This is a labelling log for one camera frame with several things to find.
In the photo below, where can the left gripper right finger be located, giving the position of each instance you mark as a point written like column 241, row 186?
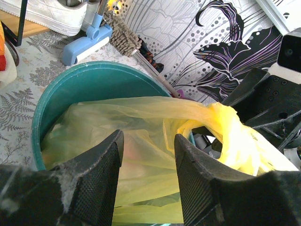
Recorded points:
column 213, row 194

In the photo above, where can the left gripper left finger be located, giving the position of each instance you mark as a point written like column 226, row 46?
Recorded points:
column 79, row 192

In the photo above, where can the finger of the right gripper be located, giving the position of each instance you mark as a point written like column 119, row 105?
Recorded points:
column 247, row 87

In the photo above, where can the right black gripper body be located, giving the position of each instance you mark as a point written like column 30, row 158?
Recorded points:
column 274, row 110

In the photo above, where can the yellow plastic trash bag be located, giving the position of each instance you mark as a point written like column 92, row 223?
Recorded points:
column 148, row 191

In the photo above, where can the teal plastic trash bin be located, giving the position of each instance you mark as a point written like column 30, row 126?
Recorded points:
column 91, row 81

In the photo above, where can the rainbow striped bag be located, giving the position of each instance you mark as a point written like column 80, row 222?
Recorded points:
column 2, row 49

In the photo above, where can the grey chenille duster mop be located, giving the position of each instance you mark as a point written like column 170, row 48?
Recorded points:
column 123, row 39

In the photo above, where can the black metal shelf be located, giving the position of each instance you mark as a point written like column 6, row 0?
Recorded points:
column 13, row 25

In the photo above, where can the white sneaker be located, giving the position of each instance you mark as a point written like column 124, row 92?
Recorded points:
column 62, row 16

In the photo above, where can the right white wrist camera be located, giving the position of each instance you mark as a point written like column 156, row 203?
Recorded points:
column 288, row 65

